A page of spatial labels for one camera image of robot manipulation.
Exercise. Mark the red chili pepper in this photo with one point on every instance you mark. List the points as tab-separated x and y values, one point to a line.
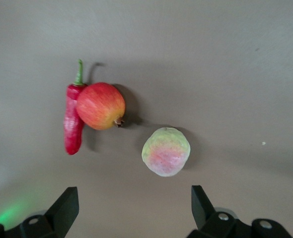
72	129

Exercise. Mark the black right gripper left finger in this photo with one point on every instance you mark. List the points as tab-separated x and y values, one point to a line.
59	215

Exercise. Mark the red apple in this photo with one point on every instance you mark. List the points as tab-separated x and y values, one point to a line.
99	106

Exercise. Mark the green and pink peach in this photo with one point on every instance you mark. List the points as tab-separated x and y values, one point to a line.
165	152

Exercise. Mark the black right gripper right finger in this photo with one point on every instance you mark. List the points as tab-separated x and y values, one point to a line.
206	217

